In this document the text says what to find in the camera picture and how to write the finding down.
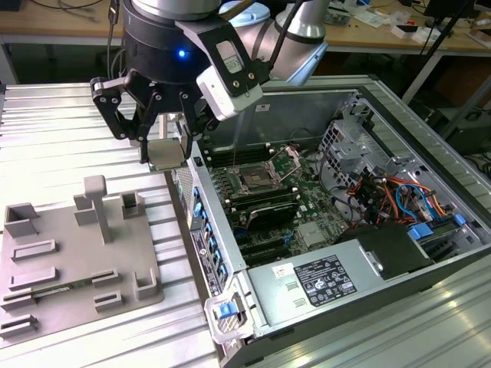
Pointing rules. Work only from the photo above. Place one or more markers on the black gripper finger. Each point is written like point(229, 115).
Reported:
point(111, 103)
point(188, 115)

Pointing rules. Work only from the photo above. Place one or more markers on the silver CPU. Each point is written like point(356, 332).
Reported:
point(165, 155)

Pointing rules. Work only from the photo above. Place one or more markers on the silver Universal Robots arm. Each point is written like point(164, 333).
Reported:
point(303, 23)

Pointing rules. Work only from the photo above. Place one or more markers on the black RAM slot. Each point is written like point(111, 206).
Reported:
point(261, 192)
point(264, 201)
point(245, 158)

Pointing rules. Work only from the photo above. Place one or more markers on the CPU socket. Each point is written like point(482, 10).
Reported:
point(253, 180)

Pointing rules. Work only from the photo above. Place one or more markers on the black expansion slot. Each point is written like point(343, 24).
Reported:
point(268, 255)
point(264, 245)

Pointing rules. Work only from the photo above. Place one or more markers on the thin metal locking lever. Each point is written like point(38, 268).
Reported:
point(234, 161)

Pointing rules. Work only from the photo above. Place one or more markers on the blue card retention tab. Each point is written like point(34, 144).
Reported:
point(198, 209)
point(213, 243)
point(218, 257)
point(208, 230)
point(222, 272)

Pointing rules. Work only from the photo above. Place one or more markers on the open grey PC case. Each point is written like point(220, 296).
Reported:
point(291, 111)

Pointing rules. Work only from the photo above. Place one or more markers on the black graphics card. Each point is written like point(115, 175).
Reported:
point(272, 214)

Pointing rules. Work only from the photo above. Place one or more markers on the green motherboard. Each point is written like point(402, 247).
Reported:
point(307, 195)

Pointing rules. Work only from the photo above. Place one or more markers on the grey parts rack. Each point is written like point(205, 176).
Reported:
point(76, 260)

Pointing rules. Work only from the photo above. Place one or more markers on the silver metal drive cage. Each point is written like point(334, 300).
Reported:
point(345, 149)

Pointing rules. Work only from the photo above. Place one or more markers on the silver chipset heatsink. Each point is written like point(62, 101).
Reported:
point(311, 234)

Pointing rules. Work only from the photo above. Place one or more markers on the green RAM stick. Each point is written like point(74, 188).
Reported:
point(73, 286)

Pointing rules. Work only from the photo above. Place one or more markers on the blue case latch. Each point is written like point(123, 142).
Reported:
point(224, 310)

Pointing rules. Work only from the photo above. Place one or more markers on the white paper sheet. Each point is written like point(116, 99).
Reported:
point(370, 18)

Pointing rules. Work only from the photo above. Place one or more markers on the grey power supply unit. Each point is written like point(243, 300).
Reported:
point(276, 303)

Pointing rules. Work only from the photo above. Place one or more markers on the wooden workbench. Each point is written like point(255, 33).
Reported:
point(383, 38)

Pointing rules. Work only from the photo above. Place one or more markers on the small white box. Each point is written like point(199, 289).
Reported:
point(403, 32)

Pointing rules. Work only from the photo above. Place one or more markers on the black plastic air shroud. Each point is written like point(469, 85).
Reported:
point(395, 249)

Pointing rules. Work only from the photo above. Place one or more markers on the blue disk carrier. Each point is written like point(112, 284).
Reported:
point(420, 232)

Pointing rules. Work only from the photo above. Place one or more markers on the black monitor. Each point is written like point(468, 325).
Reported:
point(449, 7)

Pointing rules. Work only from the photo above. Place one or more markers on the black computer tower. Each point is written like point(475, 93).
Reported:
point(473, 134)

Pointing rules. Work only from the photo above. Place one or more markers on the small blue clip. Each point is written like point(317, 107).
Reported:
point(460, 220)

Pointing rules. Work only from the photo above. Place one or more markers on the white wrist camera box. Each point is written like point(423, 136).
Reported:
point(218, 97)

